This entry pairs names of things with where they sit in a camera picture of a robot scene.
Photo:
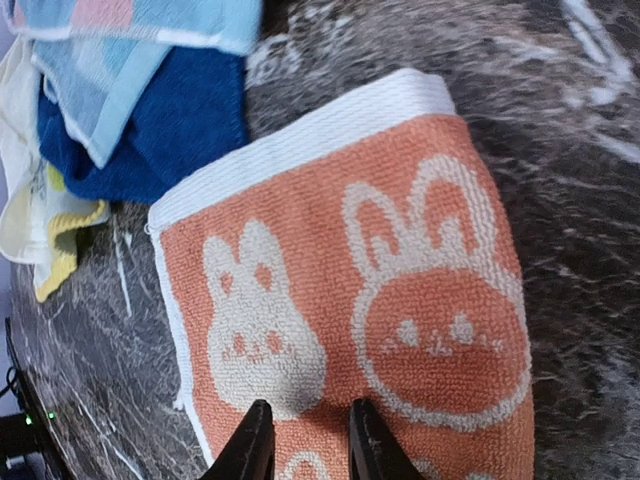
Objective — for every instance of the dark blue towel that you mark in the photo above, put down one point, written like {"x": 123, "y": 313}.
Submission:
{"x": 191, "y": 114}

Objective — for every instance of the orange bunny pattern towel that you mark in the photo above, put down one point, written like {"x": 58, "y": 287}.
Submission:
{"x": 360, "y": 252}

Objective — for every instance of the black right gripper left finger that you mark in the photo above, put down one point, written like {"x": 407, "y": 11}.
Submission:
{"x": 249, "y": 454}

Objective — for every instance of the light blue dotted towel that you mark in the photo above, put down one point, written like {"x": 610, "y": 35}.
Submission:
{"x": 97, "y": 57}

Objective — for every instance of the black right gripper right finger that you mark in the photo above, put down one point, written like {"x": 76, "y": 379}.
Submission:
{"x": 374, "y": 452}

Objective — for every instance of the yellow white cloth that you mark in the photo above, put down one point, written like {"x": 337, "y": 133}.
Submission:
{"x": 40, "y": 220}

